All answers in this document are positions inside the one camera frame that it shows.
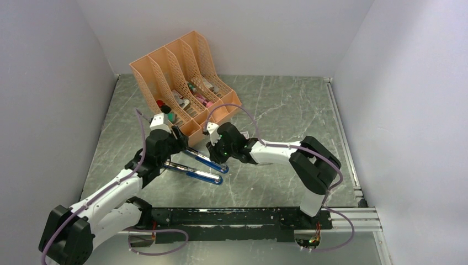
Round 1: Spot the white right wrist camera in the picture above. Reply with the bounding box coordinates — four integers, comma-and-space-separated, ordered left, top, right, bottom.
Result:
206, 122, 220, 145

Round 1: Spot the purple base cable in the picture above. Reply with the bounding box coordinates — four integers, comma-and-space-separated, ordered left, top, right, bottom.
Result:
300, 206, 355, 254
124, 228, 189, 256

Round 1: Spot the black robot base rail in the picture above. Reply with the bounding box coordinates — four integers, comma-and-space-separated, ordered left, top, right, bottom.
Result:
127, 197, 332, 244

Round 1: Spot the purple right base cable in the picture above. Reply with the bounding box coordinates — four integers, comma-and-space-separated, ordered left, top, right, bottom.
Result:
300, 206, 355, 254

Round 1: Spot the red round item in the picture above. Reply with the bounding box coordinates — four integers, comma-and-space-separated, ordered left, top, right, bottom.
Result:
156, 100, 165, 108

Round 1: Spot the grey white item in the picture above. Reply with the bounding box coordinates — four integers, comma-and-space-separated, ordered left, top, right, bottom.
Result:
203, 79, 220, 94

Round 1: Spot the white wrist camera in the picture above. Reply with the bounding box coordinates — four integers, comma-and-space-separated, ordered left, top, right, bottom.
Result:
150, 113, 172, 134
206, 122, 220, 145

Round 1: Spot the blue metal stapler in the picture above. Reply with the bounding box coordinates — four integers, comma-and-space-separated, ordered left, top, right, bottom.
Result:
163, 147, 229, 185

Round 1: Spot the grey white stapler remover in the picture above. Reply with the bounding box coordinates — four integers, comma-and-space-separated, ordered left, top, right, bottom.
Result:
172, 90, 190, 109

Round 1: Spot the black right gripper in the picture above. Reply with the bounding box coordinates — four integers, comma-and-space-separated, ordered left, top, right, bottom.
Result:
206, 134, 237, 165

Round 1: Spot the green round item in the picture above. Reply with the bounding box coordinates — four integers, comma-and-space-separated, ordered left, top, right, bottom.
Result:
166, 113, 177, 124

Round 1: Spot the green capped marker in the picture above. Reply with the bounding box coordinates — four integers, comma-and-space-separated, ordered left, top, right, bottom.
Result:
187, 82, 196, 93

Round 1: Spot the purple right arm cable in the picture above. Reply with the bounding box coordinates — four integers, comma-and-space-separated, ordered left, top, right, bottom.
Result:
203, 104, 344, 205

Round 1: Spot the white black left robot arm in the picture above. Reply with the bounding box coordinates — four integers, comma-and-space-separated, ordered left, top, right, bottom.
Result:
39, 125, 189, 264

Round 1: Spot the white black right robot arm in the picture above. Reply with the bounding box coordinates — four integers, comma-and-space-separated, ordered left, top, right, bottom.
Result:
204, 122, 341, 229

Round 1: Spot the black round item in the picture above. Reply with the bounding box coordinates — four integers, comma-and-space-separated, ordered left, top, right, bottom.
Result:
160, 105, 172, 114

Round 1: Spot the pink marker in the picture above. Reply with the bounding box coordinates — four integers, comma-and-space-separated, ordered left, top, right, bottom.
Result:
194, 93, 214, 108

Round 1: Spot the orange plastic file organizer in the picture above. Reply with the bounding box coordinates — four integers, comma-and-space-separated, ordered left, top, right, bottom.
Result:
130, 31, 241, 147

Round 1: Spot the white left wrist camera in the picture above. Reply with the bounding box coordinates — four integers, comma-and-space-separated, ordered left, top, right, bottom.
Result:
150, 113, 172, 134

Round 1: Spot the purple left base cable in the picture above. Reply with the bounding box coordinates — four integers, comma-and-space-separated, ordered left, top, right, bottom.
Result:
124, 228, 189, 256

